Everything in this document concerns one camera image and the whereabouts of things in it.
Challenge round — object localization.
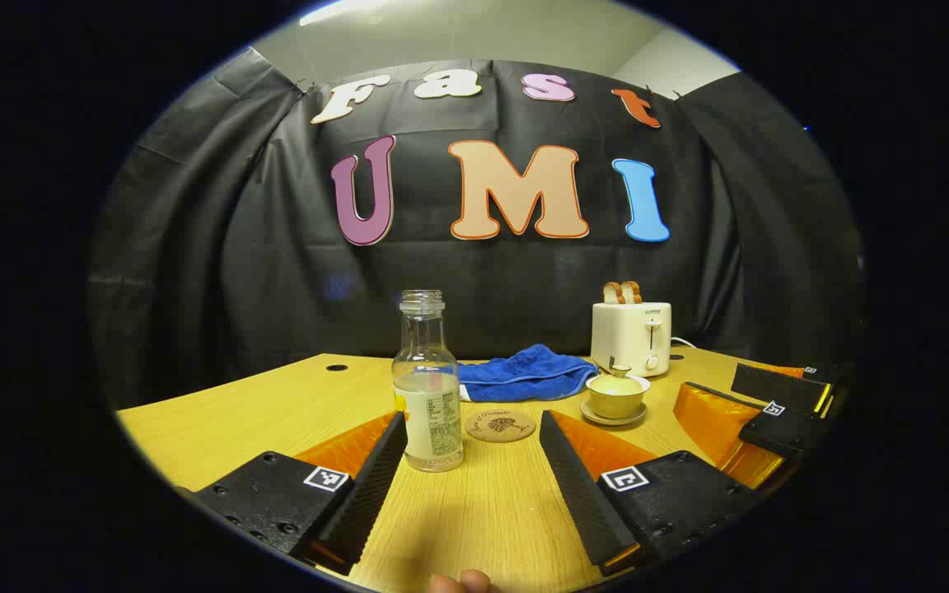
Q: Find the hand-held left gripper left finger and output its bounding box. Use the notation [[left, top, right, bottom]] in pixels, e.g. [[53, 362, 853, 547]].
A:
[[178, 410, 409, 576]]

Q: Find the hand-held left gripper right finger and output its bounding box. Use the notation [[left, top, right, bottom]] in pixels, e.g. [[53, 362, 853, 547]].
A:
[[539, 409, 764, 577]]

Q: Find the yellow ceramic teacup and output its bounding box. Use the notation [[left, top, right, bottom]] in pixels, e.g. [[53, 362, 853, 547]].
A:
[[586, 375, 651, 419]]

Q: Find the round wooden coaster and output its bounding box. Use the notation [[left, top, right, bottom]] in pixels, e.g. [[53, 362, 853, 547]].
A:
[[465, 409, 537, 443]]

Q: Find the clear glass water bottle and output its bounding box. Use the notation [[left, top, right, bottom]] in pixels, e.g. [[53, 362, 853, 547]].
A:
[[392, 290, 465, 473]]

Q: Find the yellow ceramic saucer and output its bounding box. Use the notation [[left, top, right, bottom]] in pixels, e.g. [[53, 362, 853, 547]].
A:
[[580, 399, 648, 427]]

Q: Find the blue towel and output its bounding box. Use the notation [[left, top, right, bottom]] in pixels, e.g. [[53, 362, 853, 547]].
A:
[[456, 344, 599, 404]]

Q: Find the white toaster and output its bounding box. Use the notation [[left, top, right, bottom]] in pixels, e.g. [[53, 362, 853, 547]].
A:
[[591, 301, 672, 378]]

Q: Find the black backdrop cloth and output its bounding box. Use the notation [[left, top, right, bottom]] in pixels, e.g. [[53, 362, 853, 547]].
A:
[[87, 48, 867, 411]]

